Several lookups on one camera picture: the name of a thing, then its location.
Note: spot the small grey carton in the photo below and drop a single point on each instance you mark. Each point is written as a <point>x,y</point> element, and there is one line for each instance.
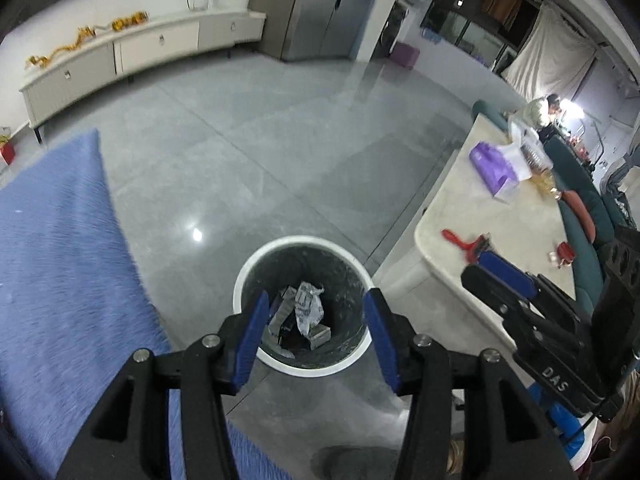
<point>320,337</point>

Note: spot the beige marble coffee table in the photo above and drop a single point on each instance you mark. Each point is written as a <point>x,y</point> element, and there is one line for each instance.
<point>475,210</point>

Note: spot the red cup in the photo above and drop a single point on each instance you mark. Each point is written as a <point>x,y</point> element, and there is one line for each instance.
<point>566,252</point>

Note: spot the red smartphone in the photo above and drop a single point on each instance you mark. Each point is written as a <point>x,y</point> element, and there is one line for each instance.
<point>479,247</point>

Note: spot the purple stool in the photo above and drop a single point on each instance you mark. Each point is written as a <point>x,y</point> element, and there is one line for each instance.
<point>406,55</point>

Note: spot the dark green sofa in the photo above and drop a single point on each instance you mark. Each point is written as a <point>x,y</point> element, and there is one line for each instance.
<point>582,255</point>

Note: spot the white round trash bin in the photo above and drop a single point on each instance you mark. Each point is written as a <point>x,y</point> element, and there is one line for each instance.
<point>325,270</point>

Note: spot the white hanging sheet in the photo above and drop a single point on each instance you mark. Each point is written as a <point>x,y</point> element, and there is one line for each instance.
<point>550,60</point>

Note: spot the blue blanket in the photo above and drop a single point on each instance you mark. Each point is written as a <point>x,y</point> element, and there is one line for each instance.
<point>60,260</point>

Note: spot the crumpled silver wrapper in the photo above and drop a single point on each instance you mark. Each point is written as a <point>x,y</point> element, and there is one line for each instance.
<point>307,305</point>

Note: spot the golden dragon ornament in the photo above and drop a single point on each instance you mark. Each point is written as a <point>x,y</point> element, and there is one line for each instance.
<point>130,21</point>
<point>65,49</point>

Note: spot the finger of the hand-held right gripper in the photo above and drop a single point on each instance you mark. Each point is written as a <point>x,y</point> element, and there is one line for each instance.
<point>507,272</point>
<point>492,295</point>

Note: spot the purple tissue pack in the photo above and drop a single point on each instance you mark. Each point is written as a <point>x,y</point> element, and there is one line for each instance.
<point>490,167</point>

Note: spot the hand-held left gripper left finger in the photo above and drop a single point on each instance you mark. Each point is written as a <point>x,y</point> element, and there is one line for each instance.
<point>250,345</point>

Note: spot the white low media cabinet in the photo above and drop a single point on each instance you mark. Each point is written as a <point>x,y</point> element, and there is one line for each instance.
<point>150,45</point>

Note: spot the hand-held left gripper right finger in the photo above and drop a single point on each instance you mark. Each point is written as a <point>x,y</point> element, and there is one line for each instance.
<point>385,345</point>

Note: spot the orange cushion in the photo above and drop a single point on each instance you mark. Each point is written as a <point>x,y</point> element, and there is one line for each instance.
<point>580,212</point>

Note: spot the brown hanging jacket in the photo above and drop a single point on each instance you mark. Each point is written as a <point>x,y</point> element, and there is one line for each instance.
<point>502,2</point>

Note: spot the grey steel refrigerator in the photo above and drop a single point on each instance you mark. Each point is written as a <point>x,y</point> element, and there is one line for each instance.
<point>325,5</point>

